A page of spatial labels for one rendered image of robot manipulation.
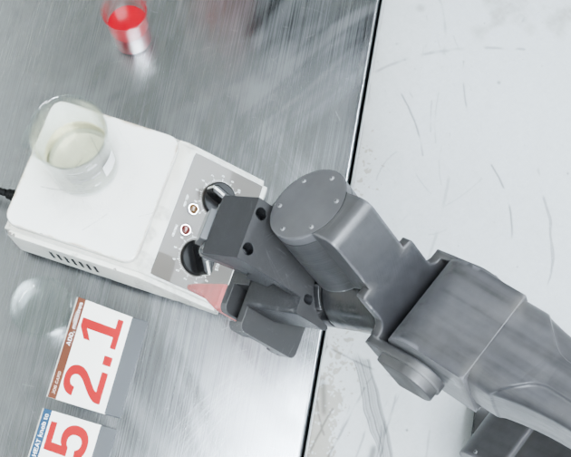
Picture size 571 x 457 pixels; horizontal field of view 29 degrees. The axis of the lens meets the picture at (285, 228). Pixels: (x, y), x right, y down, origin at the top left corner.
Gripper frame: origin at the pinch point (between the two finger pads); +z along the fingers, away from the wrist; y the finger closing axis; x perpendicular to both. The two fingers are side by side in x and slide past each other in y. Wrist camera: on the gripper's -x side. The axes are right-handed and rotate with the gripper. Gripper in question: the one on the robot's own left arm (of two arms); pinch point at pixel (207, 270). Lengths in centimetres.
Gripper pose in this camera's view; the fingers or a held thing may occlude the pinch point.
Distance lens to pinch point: 87.5
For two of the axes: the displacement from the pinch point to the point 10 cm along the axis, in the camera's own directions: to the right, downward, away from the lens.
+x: 6.0, 4.2, 6.8
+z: -7.3, -0.6, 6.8
